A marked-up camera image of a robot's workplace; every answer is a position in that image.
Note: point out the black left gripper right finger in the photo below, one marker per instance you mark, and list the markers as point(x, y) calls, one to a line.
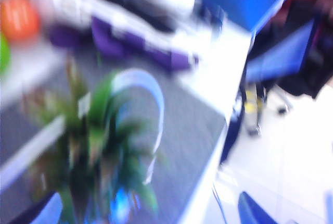
point(251, 208)

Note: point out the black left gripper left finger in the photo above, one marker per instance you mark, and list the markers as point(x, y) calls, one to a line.
point(50, 209)

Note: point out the orange toy pineapple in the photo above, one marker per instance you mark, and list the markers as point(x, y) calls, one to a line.
point(99, 130)

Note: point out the gray fabric laptop bag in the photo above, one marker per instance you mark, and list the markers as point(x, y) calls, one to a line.
point(187, 119)

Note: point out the blue office chair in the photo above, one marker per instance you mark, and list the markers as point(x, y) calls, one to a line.
point(281, 57)

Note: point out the green toy apple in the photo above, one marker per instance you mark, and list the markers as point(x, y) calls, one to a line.
point(4, 54)

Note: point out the purple white box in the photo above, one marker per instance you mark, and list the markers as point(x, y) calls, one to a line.
point(109, 39)

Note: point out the orange red toy apple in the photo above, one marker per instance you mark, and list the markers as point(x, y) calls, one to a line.
point(18, 17)

